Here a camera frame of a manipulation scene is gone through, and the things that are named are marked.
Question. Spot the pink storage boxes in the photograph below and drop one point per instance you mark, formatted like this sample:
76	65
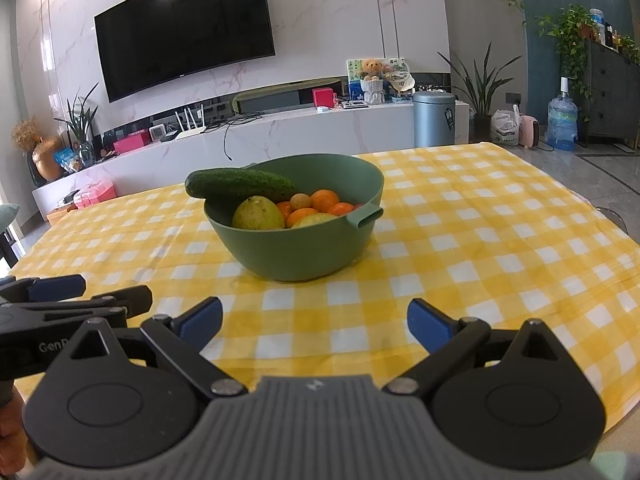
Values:
95	196

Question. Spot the painted picture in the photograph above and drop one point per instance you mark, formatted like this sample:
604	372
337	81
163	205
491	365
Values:
353	77

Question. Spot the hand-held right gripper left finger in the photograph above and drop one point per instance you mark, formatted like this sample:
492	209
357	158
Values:
202	317

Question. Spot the white desk clock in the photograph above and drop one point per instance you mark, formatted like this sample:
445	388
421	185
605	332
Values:
157	132

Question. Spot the plant in glass vase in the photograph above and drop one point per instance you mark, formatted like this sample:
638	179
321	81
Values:
80	125

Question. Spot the bronze vase with dried flowers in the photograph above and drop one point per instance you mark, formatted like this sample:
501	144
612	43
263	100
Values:
47	162

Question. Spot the blue water jug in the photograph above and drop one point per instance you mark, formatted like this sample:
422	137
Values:
561	125

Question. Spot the long-leaf potted plant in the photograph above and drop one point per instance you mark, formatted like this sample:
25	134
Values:
481	100

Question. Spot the clear plastic chair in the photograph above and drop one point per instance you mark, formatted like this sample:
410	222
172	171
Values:
612	220

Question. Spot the small brown kiwi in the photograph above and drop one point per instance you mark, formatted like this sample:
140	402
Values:
301	201

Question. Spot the trailing green pothos plant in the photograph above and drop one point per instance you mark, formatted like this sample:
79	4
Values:
570	45

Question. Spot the orange tangerine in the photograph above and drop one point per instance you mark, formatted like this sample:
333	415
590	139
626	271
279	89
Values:
301	216
283	210
325	199
342	209

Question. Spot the white router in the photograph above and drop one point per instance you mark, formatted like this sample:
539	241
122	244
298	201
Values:
190	131

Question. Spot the black wall television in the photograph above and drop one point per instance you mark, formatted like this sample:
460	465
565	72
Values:
185	35

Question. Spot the dark grey cabinet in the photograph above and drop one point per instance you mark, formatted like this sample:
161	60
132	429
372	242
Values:
612	95

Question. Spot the large yellow-green pomelo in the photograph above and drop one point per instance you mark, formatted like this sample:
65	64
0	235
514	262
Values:
316	221

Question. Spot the white marble television console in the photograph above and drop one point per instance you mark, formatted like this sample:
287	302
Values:
300	130

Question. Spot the olive green long speaker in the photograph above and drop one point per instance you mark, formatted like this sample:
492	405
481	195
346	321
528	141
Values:
285	99

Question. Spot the pink space heater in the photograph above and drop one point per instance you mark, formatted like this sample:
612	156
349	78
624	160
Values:
528	131

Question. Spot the orange cardboard box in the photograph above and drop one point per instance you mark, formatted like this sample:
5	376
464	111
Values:
60	216

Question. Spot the green cushioned chair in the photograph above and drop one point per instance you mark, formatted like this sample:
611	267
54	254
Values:
9	220

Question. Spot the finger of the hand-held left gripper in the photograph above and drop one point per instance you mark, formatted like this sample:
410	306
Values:
57	287
132	300

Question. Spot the grey pedal bin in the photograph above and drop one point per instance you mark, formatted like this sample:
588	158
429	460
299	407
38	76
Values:
434	120

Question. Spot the teddy bear in white wrap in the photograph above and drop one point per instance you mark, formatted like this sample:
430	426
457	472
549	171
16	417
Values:
372	82

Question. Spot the white plastic bag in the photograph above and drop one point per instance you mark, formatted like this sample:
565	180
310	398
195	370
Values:
505	127

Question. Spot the green colander bowl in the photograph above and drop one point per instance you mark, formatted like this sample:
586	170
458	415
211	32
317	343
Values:
300	255

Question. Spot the magenta box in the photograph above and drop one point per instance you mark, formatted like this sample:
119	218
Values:
132	142

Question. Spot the painted paper fan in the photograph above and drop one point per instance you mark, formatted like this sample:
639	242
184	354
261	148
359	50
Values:
402	79

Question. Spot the red box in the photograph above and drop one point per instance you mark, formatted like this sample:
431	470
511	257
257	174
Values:
323	97

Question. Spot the blue snack packet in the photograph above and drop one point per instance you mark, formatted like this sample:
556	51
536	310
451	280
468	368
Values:
66	159

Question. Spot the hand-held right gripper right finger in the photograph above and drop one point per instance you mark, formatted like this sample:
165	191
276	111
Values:
430	324

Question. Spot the yellow checkered tablecloth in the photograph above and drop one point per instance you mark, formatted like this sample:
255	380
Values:
450	260

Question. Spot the green cucumber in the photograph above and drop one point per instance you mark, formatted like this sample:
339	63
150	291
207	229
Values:
235	183

